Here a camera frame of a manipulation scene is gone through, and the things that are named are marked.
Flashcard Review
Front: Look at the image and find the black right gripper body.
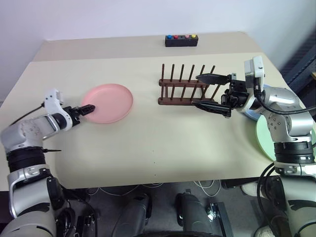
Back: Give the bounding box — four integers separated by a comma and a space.
221, 73, 250, 112

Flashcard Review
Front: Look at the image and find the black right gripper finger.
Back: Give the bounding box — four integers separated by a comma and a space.
196, 73, 232, 86
192, 99, 232, 118

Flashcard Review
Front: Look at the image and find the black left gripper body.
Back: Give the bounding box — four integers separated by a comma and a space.
64, 106, 83, 127

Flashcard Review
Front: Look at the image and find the pink plate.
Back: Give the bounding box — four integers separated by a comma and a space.
81, 83, 134, 124

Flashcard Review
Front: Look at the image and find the blue plate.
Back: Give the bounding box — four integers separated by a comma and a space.
242, 83, 271, 122

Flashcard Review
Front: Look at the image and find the green plate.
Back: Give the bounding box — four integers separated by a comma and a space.
255, 114, 277, 161

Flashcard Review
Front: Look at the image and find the dark wooden dish rack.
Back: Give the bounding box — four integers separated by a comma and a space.
158, 63, 218, 106

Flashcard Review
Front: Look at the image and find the black button box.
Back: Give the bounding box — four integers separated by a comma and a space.
164, 34, 198, 48

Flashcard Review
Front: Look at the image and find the dark metal shelf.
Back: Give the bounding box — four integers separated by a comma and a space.
280, 31, 316, 84

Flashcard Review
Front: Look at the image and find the white shoe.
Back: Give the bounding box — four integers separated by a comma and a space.
255, 226, 275, 237
240, 183, 259, 197

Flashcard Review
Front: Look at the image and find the black device under table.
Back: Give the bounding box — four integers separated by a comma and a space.
76, 214, 100, 234

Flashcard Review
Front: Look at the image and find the dark rounded robot leg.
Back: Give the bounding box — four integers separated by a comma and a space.
115, 193, 153, 237
174, 192, 211, 237

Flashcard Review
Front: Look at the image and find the black metal stand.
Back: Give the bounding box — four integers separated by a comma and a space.
206, 201, 235, 237

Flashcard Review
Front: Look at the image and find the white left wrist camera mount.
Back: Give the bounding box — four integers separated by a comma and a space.
43, 87, 65, 116

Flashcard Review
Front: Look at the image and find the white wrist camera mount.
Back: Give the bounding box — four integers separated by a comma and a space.
43, 87, 65, 116
243, 55, 266, 86

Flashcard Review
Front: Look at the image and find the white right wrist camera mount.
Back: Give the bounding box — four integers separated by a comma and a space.
243, 55, 266, 86

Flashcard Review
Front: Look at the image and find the white floor cable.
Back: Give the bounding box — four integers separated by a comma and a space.
98, 183, 164, 197
192, 180, 221, 196

